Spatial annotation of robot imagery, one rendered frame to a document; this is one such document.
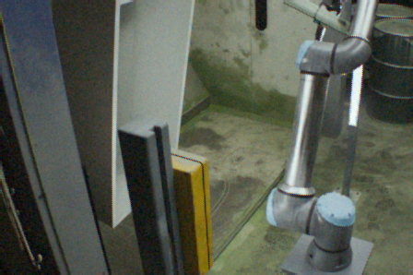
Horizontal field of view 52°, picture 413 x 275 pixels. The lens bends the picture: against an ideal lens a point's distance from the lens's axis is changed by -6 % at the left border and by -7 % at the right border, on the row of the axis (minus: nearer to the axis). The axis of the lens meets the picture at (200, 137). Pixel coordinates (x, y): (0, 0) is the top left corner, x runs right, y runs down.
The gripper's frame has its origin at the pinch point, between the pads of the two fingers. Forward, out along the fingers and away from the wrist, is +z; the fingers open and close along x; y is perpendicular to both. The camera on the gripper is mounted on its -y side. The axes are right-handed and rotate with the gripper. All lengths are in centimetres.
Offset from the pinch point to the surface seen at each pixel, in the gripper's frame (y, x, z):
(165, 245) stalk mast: -84, -11, 112
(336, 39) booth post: 143, 5, -91
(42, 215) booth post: -48, 28, 125
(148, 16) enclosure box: 32, 83, 21
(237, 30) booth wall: 176, 87, -73
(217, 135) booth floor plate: 209, 57, 9
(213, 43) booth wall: 196, 105, -60
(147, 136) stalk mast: -101, -3, 101
